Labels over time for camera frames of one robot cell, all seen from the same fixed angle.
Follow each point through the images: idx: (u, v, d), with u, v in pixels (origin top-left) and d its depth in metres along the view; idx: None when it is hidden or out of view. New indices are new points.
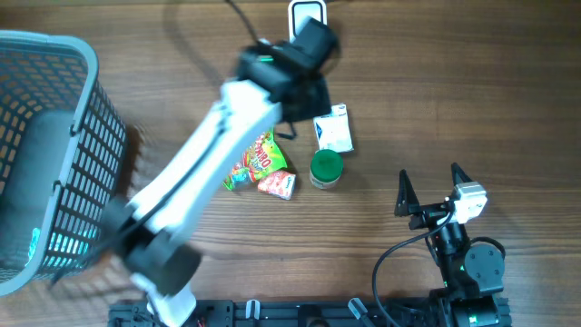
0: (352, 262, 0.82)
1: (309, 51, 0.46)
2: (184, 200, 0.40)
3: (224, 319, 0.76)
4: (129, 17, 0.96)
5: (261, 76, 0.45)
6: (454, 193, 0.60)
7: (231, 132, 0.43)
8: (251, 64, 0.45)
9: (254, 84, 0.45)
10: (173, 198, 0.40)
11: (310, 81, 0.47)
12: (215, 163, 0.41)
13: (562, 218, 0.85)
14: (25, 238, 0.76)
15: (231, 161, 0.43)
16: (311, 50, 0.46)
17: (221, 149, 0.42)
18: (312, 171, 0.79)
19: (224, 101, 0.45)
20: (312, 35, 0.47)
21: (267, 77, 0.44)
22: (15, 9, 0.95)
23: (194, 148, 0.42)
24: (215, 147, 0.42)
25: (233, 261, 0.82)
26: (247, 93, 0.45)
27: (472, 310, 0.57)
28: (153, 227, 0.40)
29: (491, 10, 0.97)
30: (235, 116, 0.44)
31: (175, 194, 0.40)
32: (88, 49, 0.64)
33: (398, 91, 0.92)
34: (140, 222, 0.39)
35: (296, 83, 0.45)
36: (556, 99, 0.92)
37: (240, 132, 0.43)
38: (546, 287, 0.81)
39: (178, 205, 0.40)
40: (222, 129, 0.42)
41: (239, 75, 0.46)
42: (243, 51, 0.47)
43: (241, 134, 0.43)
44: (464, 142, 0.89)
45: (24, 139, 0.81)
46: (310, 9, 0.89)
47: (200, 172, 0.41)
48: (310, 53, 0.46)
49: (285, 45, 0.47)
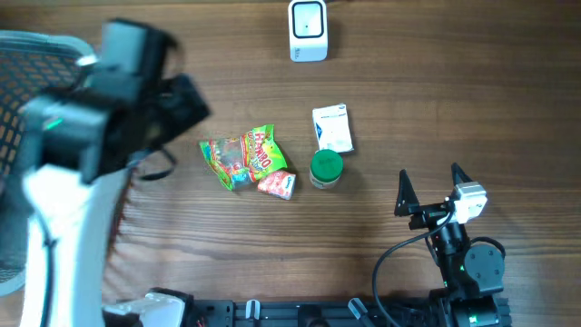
0: (352, 262, 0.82)
1: (125, 68, 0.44)
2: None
3: (224, 319, 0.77)
4: (129, 18, 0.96)
5: (69, 123, 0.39)
6: (454, 193, 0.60)
7: (61, 242, 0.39)
8: (42, 131, 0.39)
9: (55, 168, 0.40)
10: None
11: (151, 92, 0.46)
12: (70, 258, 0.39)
13: (562, 218, 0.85)
14: None
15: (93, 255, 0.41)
16: (128, 64, 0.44)
17: (68, 260, 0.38)
18: (312, 171, 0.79)
19: (30, 201, 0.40)
20: (127, 40, 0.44)
21: (81, 128, 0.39)
22: (15, 9, 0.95)
23: (34, 272, 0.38)
24: (59, 264, 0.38)
25: (233, 261, 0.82)
26: (50, 179, 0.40)
27: (472, 310, 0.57)
28: None
29: (491, 10, 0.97)
30: (54, 220, 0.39)
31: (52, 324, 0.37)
32: (89, 49, 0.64)
33: (398, 91, 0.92)
34: None
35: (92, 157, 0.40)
36: (556, 99, 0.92)
37: (72, 236, 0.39)
38: (546, 288, 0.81)
39: None
40: (50, 243, 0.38)
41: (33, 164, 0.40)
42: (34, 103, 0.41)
43: (77, 234, 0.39)
44: (464, 143, 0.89)
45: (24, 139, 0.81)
46: (310, 9, 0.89)
47: (61, 295, 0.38)
48: (127, 68, 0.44)
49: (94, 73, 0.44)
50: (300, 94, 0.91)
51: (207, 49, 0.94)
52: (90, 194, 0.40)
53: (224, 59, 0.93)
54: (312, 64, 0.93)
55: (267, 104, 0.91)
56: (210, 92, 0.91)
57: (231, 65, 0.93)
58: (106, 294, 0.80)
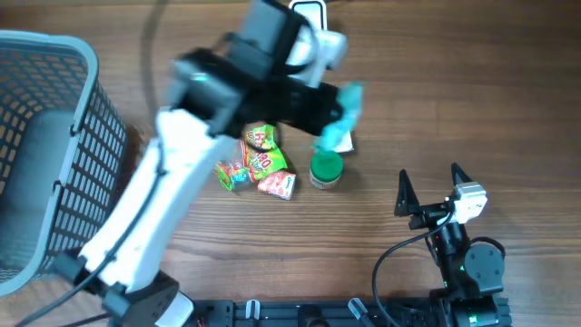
0: (352, 262, 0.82)
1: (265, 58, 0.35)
2: (131, 260, 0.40)
3: (224, 320, 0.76)
4: (130, 17, 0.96)
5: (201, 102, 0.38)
6: (454, 193, 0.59)
7: (172, 173, 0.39)
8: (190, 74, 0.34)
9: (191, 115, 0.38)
10: (132, 233, 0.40)
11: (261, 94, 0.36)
12: (167, 198, 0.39)
13: (561, 217, 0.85)
14: (25, 238, 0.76)
15: (165, 226, 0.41)
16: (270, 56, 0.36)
17: (168, 191, 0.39)
18: (312, 170, 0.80)
19: (157, 135, 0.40)
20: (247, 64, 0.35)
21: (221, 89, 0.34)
22: (16, 9, 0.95)
23: (138, 194, 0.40)
24: (157, 193, 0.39)
25: (233, 261, 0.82)
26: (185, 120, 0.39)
27: (471, 310, 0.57)
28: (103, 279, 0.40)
29: (490, 11, 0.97)
30: (169, 175, 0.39)
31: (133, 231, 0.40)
32: (89, 49, 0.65)
33: (398, 91, 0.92)
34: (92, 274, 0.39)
35: (250, 97, 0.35)
36: (556, 99, 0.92)
37: (182, 176, 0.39)
38: (546, 287, 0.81)
39: (124, 258, 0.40)
40: (161, 173, 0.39)
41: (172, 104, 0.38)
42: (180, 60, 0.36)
43: (183, 181, 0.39)
44: (464, 143, 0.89)
45: (24, 139, 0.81)
46: (310, 9, 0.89)
47: (137, 231, 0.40)
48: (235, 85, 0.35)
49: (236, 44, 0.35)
50: None
51: None
52: (212, 147, 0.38)
53: None
54: None
55: None
56: None
57: None
58: None
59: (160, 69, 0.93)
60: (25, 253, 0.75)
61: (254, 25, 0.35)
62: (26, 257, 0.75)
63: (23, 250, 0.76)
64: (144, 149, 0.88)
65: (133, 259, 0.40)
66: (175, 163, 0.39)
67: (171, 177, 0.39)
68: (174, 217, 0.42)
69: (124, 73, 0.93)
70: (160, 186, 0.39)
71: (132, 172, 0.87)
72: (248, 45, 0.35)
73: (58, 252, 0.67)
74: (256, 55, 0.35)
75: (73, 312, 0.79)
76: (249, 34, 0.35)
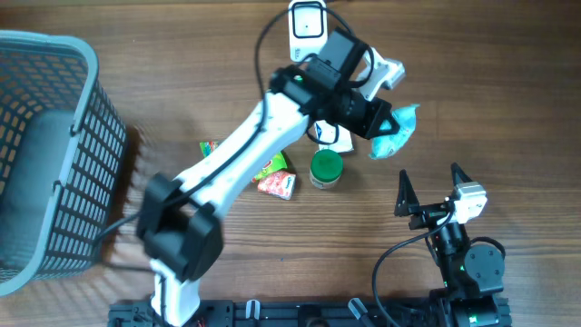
0: (352, 262, 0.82)
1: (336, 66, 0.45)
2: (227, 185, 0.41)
3: (224, 320, 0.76)
4: (129, 17, 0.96)
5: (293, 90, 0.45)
6: (454, 193, 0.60)
7: (270, 132, 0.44)
8: (287, 82, 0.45)
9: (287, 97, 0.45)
10: (232, 166, 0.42)
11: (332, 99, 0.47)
12: (260, 153, 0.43)
13: (561, 217, 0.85)
14: (25, 238, 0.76)
15: (255, 168, 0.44)
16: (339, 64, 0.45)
17: (260, 145, 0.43)
18: (312, 171, 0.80)
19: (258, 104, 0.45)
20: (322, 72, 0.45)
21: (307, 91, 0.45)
22: (15, 9, 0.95)
23: (240, 137, 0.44)
24: (257, 141, 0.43)
25: (234, 261, 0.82)
26: (280, 102, 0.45)
27: (471, 310, 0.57)
28: (198, 199, 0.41)
29: (491, 10, 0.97)
30: (266, 133, 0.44)
31: (234, 163, 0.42)
32: (88, 49, 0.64)
33: (398, 91, 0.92)
34: (187, 193, 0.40)
35: (322, 104, 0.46)
36: (556, 99, 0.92)
37: (275, 135, 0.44)
38: (546, 287, 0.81)
39: (221, 183, 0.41)
40: (260, 129, 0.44)
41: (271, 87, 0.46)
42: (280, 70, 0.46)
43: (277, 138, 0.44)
44: (464, 143, 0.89)
45: (24, 139, 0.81)
46: (310, 10, 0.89)
47: (239, 163, 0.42)
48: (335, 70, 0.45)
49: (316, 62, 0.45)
50: None
51: (207, 49, 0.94)
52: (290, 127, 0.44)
53: (225, 59, 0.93)
54: None
55: None
56: (211, 92, 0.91)
57: (231, 65, 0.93)
58: (105, 294, 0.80)
59: (160, 70, 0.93)
60: (25, 253, 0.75)
61: (328, 50, 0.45)
62: (27, 258, 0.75)
63: (24, 250, 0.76)
64: (144, 149, 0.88)
65: (222, 191, 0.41)
66: (273, 123, 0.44)
67: (270, 134, 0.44)
68: (248, 180, 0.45)
69: (124, 73, 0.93)
70: (260, 136, 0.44)
71: (132, 173, 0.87)
72: (322, 64, 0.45)
73: (58, 252, 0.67)
74: (329, 72, 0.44)
75: (73, 312, 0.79)
76: (326, 54, 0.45)
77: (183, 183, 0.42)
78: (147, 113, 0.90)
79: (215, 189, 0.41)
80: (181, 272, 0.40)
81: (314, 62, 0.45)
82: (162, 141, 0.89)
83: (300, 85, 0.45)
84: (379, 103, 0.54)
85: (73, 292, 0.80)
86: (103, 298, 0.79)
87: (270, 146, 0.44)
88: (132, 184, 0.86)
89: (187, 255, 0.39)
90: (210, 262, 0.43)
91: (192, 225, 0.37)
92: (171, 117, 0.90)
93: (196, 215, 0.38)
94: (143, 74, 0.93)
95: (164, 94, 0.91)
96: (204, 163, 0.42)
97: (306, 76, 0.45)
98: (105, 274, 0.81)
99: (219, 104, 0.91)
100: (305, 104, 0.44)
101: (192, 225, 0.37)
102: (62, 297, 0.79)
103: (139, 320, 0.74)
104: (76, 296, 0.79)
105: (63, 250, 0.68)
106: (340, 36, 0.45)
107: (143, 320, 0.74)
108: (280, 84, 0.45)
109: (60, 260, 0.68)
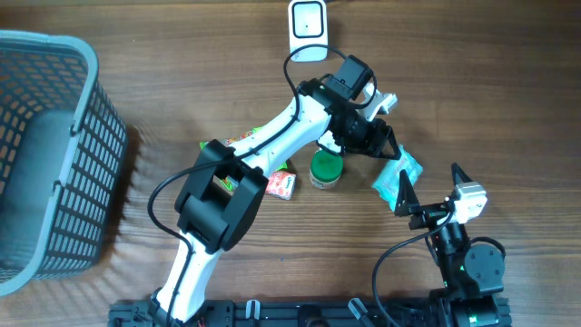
0: (352, 262, 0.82)
1: (349, 84, 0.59)
2: (270, 155, 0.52)
3: (224, 320, 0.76)
4: (129, 18, 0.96)
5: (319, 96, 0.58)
6: (454, 193, 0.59)
7: (303, 122, 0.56)
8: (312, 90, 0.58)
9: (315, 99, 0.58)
10: (274, 143, 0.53)
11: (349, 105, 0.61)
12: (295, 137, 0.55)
13: (561, 218, 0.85)
14: (26, 238, 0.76)
15: (290, 150, 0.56)
16: (352, 83, 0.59)
17: (296, 131, 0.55)
18: (312, 171, 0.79)
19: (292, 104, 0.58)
20: (339, 89, 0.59)
21: (329, 97, 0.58)
22: (15, 9, 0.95)
23: (277, 125, 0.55)
24: (292, 128, 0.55)
25: (233, 261, 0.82)
26: (310, 102, 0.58)
27: (472, 310, 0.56)
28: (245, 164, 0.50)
29: (491, 10, 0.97)
30: (300, 123, 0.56)
31: (276, 141, 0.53)
32: (88, 49, 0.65)
33: (398, 91, 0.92)
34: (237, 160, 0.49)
35: (339, 111, 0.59)
36: (556, 98, 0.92)
37: (307, 125, 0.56)
38: (546, 287, 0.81)
39: (267, 153, 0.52)
40: (296, 119, 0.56)
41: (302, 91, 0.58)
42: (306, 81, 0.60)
43: (309, 129, 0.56)
44: (464, 142, 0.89)
45: (24, 139, 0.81)
46: (310, 9, 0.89)
47: (280, 141, 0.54)
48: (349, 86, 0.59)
49: (332, 80, 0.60)
50: None
51: (207, 49, 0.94)
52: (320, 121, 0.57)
53: (224, 59, 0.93)
54: (311, 64, 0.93)
55: (267, 104, 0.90)
56: (211, 92, 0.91)
57: (231, 65, 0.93)
58: (105, 294, 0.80)
59: (160, 69, 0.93)
60: (25, 253, 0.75)
61: (343, 72, 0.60)
62: (27, 258, 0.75)
63: (24, 250, 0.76)
64: (144, 149, 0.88)
65: (266, 160, 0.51)
66: (306, 115, 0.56)
67: (302, 123, 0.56)
68: (282, 160, 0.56)
69: (124, 74, 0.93)
70: (296, 125, 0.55)
71: (132, 172, 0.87)
72: (339, 82, 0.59)
73: (59, 252, 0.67)
74: (342, 90, 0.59)
75: (73, 312, 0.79)
76: (340, 76, 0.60)
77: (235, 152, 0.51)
78: (147, 113, 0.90)
79: (261, 157, 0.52)
80: (221, 229, 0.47)
81: (330, 81, 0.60)
82: (162, 141, 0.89)
83: (324, 94, 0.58)
84: (379, 123, 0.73)
85: (73, 292, 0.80)
86: (103, 298, 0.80)
87: (302, 133, 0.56)
88: (132, 184, 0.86)
89: (227, 217, 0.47)
90: (240, 233, 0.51)
91: (241, 186, 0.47)
92: (171, 116, 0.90)
93: (244, 178, 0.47)
94: (143, 73, 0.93)
95: (164, 94, 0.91)
96: (252, 138, 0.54)
97: (327, 89, 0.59)
98: (105, 274, 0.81)
99: (219, 104, 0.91)
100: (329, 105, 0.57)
101: (242, 185, 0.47)
102: (62, 297, 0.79)
103: (139, 320, 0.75)
104: (76, 296, 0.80)
105: (64, 250, 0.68)
106: (353, 62, 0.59)
107: (143, 320, 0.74)
108: (310, 90, 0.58)
109: (60, 260, 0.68)
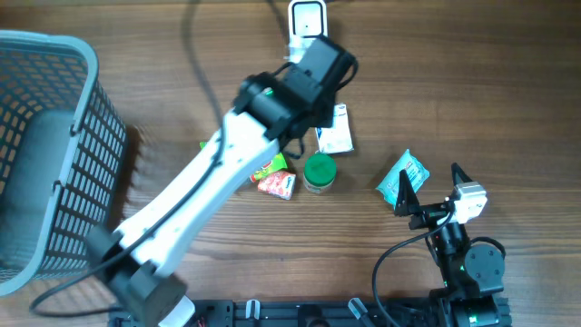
0: (352, 262, 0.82)
1: (317, 75, 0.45)
2: (168, 236, 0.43)
3: (224, 319, 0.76)
4: (129, 17, 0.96)
5: (262, 110, 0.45)
6: (454, 193, 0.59)
7: (225, 165, 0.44)
8: (254, 96, 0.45)
9: (254, 119, 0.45)
10: (179, 211, 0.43)
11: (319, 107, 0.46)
12: (205, 203, 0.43)
13: (561, 218, 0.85)
14: (26, 238, 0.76)
15: (215, 204, 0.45)
16: (320, 74, 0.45)
17: (213, 183, 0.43)
18: (306, 175, 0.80)
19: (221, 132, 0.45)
20: (300, 84, 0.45)
21: (279, 110, 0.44)
22: (15, 9, 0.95)
23: (188, 180, 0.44)
24: (207, 181, 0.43)
25: (233, 261, 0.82)
26: (245, 123, 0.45)
27: (471, 310, 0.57)
28: (137, 257, 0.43)
29: (491, 10, 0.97)
30: (221, 167, 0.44)
31: (179, 210, 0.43)
32: (89, 49, 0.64)
33: (398, 91, 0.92)
34: (124, 252, 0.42)
35: (298, 120, 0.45)
36: (556, 99, 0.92)
37: (231, 169, 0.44)
38: (546, 287, 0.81)
39: (164, 237, 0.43)
40: (215, 163, 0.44)
41: (239, 107, 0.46)
42: (249, 81, 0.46)
43: (233, 173, 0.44)
44: (464, 142, 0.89)
45: (24, 139, 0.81)
46: (310, 9, 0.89)
47: (187, 206, 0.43)
48: (317, 78, 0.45)
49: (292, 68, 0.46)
50: None
51: (207, 49, 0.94)
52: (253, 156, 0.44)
53: (225, 59, 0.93)
54: None
55: None
56: (211, 92, 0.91)
57: (231, 64, 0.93)
58: (105, 294, 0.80)
59: (160, 69, 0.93)
60: (25, 253, 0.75)
61: (309, 58, 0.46)
62: (26, 257, 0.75)
63: (24, 250, 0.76)
64: (144, 149, 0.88)
65: (170, 242, 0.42)
66: (229, 156, 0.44)
67: (224, 166, 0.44)
68: (208, 214, 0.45)
69: (124, 73, 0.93)
70: (211, 179, 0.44)
71: (132, 172, 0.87)
72: (301, 73, 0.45)
73: (58, 252, 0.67)
74: (309, 84, 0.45)
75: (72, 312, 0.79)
76: (305, 65, 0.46)
77: (123, 240, 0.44)
78: (147, 113, 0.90)
79: (157, 242, 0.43)
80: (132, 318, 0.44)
81: (291, 72, 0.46)
82: (162, 141, 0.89)
83: (272, 96, 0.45)
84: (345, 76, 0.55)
85: (73, 292, 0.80)
86: (103, 299, 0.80)
87: (225, 182, 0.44)
88: (132, 183, 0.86)
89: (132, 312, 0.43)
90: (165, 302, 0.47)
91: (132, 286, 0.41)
92: (171, 116, 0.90)
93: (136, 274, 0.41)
94: (143, 73, 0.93)
95: (164, 94, 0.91)
96: (150, 208, 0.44)
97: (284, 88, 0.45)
98: None
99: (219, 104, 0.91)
100: (280, 115, 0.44)
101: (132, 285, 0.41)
102: (62, 297, 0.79)
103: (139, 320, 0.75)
104: (76, 297, 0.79)
105: (63, 251, 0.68)
106: (325, 45, 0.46)
107: None
108: (248, 98, 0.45)
109: (60, 260, 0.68)
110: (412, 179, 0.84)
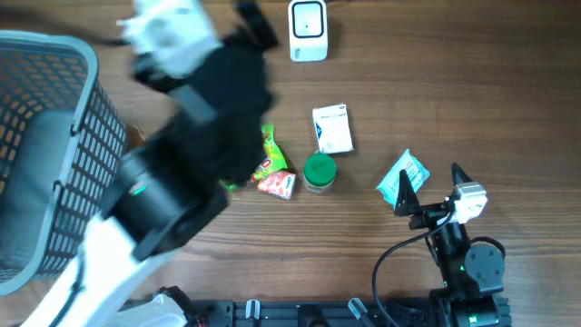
0: (352, 262, 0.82)
1: (198, 149, 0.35)
2: None
3: (224, 320, 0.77)
4: (129, 17, 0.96)
5: (144, 211, 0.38)
6: (454, 193, 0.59)
7: (87, 292, 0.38)
8: (132, 183, 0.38)
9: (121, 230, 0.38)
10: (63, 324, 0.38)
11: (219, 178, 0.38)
12: None
13: (561, 218, 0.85)
14: (26, 238, 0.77)
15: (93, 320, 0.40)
16: (201, 142, 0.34)
17: (73, 312, 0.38)
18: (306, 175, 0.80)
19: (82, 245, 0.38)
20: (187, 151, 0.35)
21: (163, 209, 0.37)
22: None
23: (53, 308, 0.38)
24: (68, 311, 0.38)
25: (233, 261, 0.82)
26: (106, 234, 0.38)
27: (471, 310, 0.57)
28: None
29: (491, 10, 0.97)
30: (83, 293, 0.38)
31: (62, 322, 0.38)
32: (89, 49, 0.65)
33: (398, 91, 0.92)
34: None
35: (191, 216, 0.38)
36: (556, 99, 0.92)
37: (101, 292, 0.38)
38: (546, 287, 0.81)
39: None
40: (75, 289, 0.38)
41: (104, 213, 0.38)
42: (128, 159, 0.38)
43: (102, 297, 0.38)
44: (464, 142, 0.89)
45: (24, 139, 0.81)
46: (310, 9, 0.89)
47: None
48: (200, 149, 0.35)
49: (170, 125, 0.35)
50: (300, 94, 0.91)
51: None
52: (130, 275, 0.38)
53: None
54: (311, 64, 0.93)
55: None
56: None
57: None
58: None
59: None
60: (25, 253, 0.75)
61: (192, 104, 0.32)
62: (26, 258, 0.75)
63: (24, 250, 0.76)
64: None
65: None
66: (89, 282, 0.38)
67: (84, 294, 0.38)
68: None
69: (124, 74, 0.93)
70: (70, 312, 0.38)
71: None
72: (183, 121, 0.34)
73: (58, 252, 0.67)
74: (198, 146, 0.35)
75: None
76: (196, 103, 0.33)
77: None
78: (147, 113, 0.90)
79: None
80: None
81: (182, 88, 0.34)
82: None
83: (148, 193, 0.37)
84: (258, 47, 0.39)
85: None
86: None
87: (90, 307, 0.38)
88: None
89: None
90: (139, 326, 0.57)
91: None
92: None
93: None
94: None
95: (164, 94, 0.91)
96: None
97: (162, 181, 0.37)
98: None
99: None
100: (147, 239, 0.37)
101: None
102: None
103: None
104: None
105: (63, 251, 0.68)
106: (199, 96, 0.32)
107: None
108: (122, 188, 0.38)
109: (60, 260, 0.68)
110: (412, 179, 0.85)
